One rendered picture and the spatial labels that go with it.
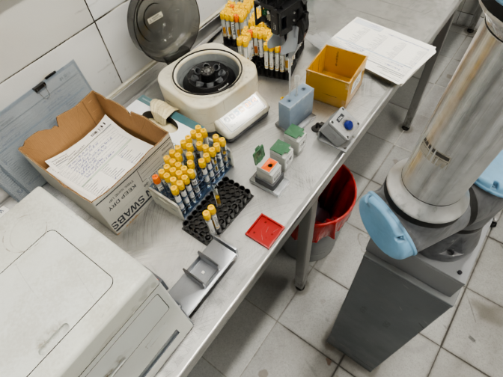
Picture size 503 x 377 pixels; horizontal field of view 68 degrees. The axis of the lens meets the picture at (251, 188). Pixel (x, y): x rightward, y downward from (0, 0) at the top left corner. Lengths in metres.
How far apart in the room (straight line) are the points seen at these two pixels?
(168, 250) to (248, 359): 0.89
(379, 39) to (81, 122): 0.97
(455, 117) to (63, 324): 0.54
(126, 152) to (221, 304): 0.47
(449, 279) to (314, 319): 0.97
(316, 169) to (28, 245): 0.67
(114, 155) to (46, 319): 0.54
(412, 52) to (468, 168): 0.90
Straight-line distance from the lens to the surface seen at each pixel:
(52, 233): 0.65
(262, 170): 0.89
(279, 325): 1.71
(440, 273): 0.83
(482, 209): 0.68
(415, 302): 0.95
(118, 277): 0.56
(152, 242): 0.92
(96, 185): 0.99
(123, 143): 1.05
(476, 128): 0.45
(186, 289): 0.81
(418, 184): 0.54
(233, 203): 0.90
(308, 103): 1.06
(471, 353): 1.85
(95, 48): 1.15
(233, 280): 0.84
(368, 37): 1.40
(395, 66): 1.29
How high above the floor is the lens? 1.66
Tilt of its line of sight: 55 degrees down
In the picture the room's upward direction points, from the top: 7 degrees counter-clockwise
